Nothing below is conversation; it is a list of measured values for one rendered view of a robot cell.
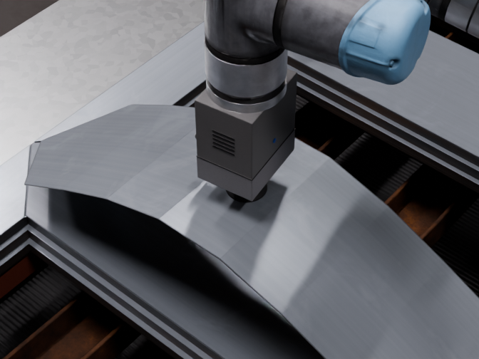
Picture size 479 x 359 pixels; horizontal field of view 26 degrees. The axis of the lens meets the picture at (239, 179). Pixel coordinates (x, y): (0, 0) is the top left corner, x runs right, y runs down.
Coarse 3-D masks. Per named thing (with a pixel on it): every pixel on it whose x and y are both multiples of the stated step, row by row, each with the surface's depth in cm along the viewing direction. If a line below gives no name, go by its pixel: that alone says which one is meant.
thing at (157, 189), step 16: (176, 144) 114; (192, 144) 114; (160, 160) 113; (176, 160) 112; (192, 160) 111; (144, 176) 111; (160, 176) 110; (176, 176) 109; (192, 176) 109; (128, 192) 109; (144, 192) 108; (160, 192) 108; (176, 192) 107; (144, 208) 106; (160, 208) 105
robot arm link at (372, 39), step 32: (288, 0) 84; (320, 0) 83; (352, 0) 82; (384, 0) 81; (416, 0) 82; (288, 32) 84; (320, 32) 83; (352, 32) 81; (384, 32) 81; (416, 32) 82; (352, 64) 83; (384, 64) 81
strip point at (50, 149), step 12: (120, 108) 131; (96, 120) 130; (108, 120) 128; (60, 132) 132; (72, 132) 130; (84, 132) 128; (48, 144) 130; (60, 144) 128; (72, 144) 126; (36, 156) 128; (48, 156) 126; (60, 156) 124; (36, 168) 124
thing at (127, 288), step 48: (192, 96) 144; (336, 96) 145; (432, 144) 138; (48, 192) 130; (0, 240) 125; (48, 240) 126; (96, 240) 124; (144, 240) 124; (96, 288) 123; (144, 288) 119; (192, 288) 119; (240, 288) 119; (192, 336) 115; (240, 336) 115; (288, 336) 115
